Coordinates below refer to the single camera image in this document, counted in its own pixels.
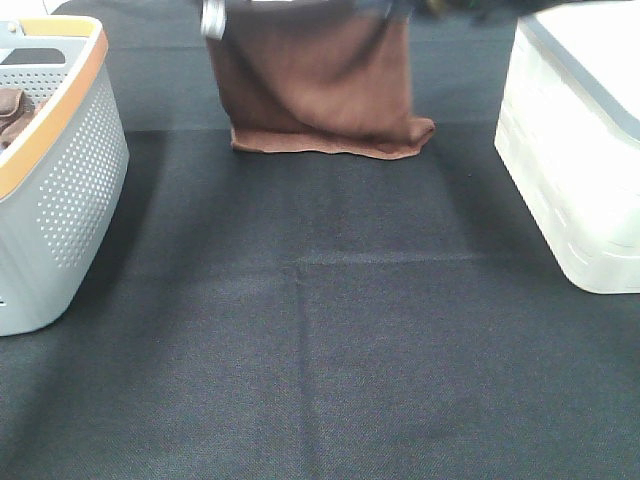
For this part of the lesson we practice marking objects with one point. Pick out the brown microfibre towel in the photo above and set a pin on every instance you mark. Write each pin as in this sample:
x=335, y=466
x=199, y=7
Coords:
x=320, y=77

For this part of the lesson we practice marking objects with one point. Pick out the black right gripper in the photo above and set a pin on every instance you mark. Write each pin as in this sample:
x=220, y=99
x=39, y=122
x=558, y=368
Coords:
x=478, y=11

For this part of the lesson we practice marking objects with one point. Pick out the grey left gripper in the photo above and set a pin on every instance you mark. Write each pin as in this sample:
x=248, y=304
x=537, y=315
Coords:
x=213, y=18

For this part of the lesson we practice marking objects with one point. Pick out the black table cloth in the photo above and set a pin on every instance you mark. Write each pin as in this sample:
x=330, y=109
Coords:
x=310, y=316

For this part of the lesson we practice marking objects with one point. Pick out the brown towel in basket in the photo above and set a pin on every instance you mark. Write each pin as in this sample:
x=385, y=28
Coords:
x=15, y=115

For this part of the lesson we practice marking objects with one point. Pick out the white plastic storage bin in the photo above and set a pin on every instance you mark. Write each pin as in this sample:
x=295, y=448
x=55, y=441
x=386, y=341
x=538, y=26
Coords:
x=568, y=134

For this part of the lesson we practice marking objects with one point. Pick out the grey perforated laundry basket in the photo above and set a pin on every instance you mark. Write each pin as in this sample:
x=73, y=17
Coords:
x=62, y=177

